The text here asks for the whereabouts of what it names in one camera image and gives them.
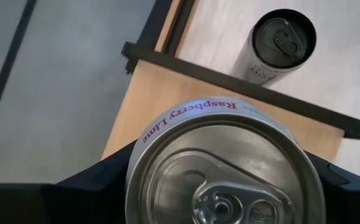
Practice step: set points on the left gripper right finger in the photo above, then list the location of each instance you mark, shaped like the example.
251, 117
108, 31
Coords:
353, 202

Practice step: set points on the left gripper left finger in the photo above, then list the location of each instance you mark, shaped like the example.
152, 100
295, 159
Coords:
58, 205

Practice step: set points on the white pink raspberry lime can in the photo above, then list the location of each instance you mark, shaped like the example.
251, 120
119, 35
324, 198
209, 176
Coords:
223, 161

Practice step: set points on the tall white black-top energy can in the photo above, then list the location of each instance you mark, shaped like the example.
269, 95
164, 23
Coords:
279, 40

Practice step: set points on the wooden shelf board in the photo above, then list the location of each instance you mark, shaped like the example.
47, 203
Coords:
167, 90

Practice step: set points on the wooden shelf with black frame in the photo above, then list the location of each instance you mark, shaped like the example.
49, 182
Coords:
229, 82

